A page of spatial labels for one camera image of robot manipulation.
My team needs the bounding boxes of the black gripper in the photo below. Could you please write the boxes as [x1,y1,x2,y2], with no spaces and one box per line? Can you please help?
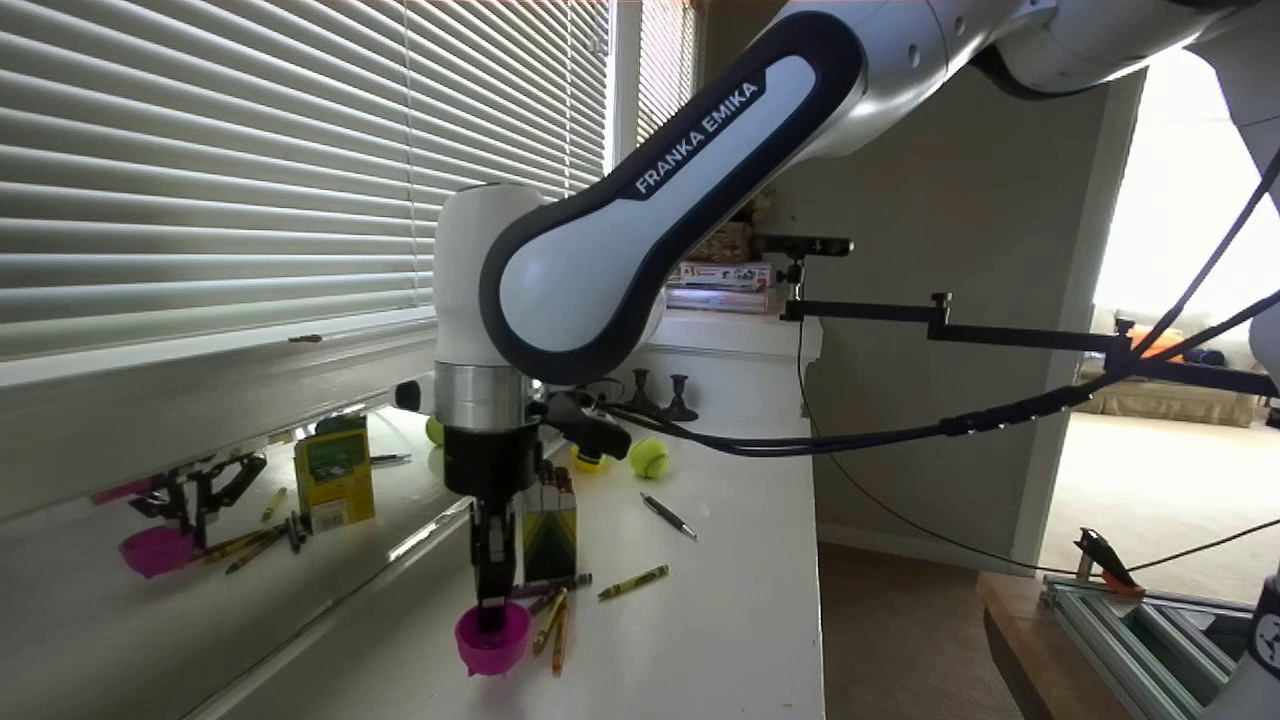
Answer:
[440,424,545,630]

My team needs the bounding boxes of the pink plastic bowl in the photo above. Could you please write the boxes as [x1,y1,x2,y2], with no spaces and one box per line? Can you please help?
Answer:
[453,598,534,681]

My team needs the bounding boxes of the black pen with silver tip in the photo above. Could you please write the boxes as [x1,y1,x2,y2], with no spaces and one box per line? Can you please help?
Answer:
[635,487,701,542]

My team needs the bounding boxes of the yellow-green tennis ball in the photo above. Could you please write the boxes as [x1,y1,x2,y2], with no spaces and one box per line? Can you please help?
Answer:
[626,437,670,484]

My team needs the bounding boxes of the black round-foot stand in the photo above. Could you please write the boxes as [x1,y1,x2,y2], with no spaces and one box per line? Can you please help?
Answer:
[619,365,667,414]
[660,370,702,424]

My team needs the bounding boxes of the stack of books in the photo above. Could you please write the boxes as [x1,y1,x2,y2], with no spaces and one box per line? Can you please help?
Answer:
[660,256,785,321]

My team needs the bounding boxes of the white window blinds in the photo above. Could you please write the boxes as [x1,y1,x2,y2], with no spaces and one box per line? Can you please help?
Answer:
[0,0,696,393]

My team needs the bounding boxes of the wooden side table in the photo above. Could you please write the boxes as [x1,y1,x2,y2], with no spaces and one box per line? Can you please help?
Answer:
[980,569,1153,720]

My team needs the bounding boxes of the black orange clamp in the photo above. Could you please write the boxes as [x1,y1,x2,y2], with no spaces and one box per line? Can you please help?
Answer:
[1070,525,1149,598]

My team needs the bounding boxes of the grey metal tray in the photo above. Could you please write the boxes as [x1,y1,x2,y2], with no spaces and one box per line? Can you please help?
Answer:
[1041,571,1265,720]

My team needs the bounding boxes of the beige sofa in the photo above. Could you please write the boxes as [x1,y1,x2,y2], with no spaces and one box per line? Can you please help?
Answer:
[1078,337,1273,432]

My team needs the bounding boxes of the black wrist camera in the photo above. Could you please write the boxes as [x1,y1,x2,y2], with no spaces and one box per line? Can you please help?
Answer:
[534,393,635,469]

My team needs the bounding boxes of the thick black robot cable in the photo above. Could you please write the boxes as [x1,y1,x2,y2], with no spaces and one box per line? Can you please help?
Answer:
[573,283,1280,464]

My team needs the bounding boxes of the black camera mount rod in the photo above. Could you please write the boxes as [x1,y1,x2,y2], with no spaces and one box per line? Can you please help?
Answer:
[754,231,1280,401]

